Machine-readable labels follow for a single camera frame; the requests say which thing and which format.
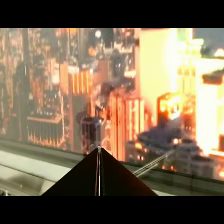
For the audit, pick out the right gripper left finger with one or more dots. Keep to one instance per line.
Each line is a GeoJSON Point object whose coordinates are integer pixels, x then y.
{"type": "Point", "coordinates": [83, 180]}

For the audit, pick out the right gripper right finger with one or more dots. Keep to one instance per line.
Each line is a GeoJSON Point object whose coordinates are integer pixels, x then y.
{"type": "Point", "coordinates": [120, 180]}

